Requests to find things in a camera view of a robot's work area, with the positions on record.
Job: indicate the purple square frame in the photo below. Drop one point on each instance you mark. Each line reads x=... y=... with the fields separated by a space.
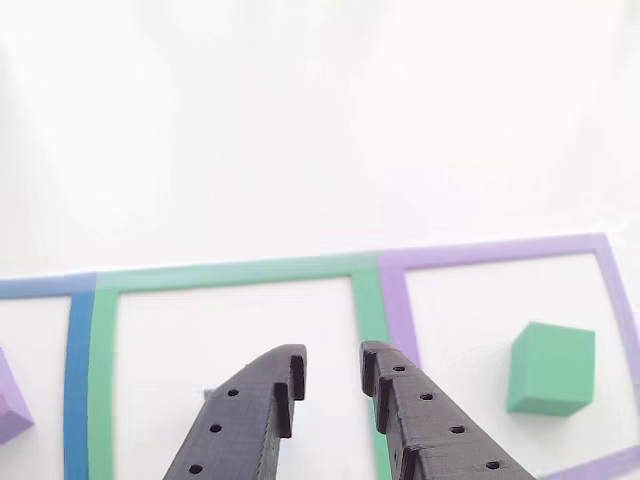
x=400 y=310

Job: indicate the blue square frame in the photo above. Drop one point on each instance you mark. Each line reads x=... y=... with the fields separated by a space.
x=77 y=375

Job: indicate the green square frame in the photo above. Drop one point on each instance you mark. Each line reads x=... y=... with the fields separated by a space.
x=102 y=375

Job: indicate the green cube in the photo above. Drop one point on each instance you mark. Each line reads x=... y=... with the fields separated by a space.
x=550 y=370

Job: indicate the purple block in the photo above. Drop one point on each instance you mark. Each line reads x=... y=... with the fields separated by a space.
x=10 y=405

